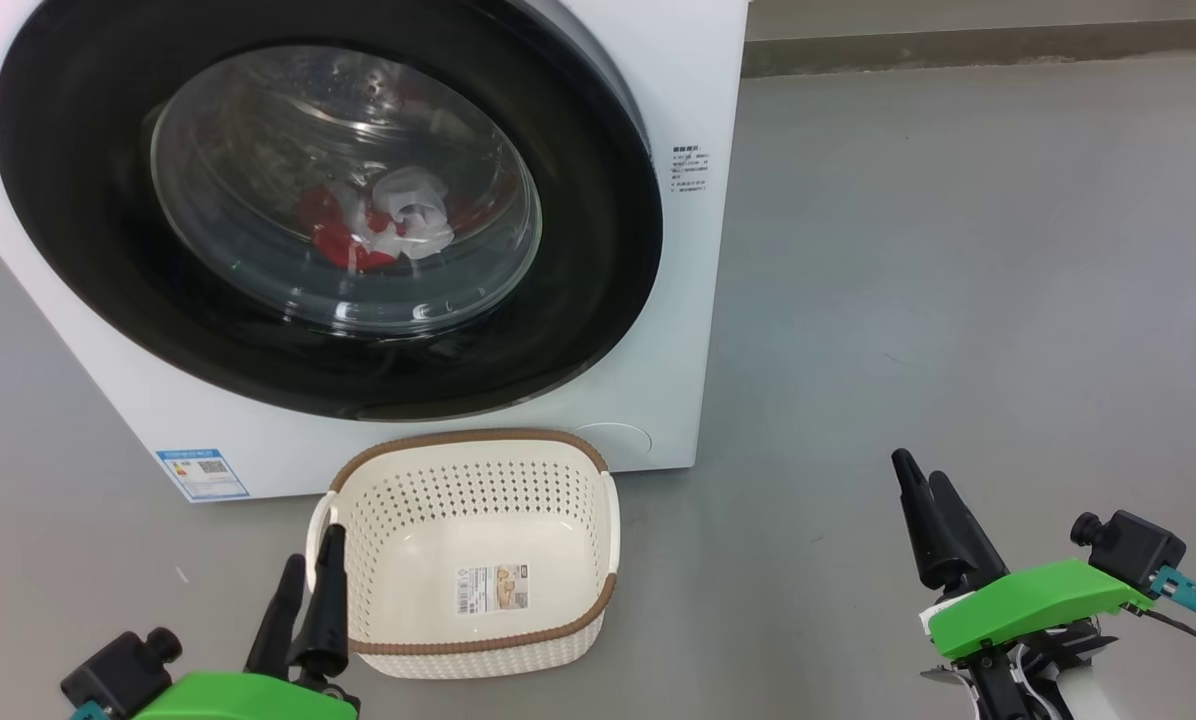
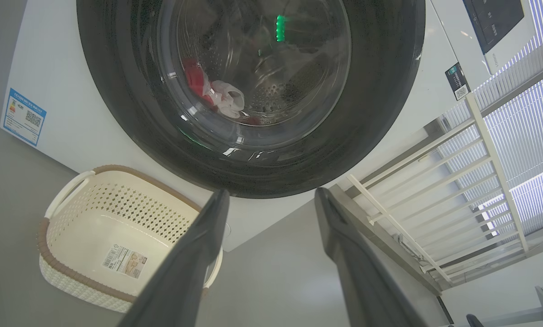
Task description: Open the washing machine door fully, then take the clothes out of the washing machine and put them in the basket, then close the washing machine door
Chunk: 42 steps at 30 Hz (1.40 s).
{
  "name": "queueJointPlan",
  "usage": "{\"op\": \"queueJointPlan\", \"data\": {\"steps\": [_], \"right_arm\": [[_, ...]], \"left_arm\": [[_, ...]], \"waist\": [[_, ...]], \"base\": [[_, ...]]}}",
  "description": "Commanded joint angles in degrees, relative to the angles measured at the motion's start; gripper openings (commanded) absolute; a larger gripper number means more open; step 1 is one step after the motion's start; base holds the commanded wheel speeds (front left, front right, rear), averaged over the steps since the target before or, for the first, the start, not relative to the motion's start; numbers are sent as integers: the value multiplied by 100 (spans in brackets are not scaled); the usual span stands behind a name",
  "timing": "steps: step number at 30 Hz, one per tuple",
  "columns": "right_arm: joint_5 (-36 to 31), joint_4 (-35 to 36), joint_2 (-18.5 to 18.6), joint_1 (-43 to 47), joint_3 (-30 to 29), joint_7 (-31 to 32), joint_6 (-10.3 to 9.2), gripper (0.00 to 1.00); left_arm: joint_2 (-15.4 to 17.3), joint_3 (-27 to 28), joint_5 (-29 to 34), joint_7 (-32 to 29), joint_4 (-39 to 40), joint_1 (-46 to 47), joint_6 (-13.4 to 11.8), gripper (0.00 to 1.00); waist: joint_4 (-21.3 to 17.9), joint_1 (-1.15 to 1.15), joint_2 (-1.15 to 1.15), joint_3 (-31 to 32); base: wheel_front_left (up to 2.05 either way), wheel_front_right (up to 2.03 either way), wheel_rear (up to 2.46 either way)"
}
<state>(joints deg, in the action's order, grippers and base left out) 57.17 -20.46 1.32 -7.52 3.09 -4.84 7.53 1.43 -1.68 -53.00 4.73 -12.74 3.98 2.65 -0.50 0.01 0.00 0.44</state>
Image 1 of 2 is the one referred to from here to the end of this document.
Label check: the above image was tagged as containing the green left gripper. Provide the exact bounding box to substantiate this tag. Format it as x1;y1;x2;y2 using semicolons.
133;523;361;720

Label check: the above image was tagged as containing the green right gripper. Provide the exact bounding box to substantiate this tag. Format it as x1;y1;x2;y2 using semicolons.
891;448;1154;720

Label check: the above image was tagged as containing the red and white garment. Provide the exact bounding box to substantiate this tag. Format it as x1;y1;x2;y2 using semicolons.
296;165;499;276

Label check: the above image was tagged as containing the grey washing machine door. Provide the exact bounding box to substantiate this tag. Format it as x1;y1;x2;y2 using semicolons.
0;0;664;423

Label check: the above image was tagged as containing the cream basket with brown rim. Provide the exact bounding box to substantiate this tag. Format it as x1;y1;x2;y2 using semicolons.
305;429;621;681

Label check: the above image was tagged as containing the white front-load washing machine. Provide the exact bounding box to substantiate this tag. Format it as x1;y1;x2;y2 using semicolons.
0;0;751;504

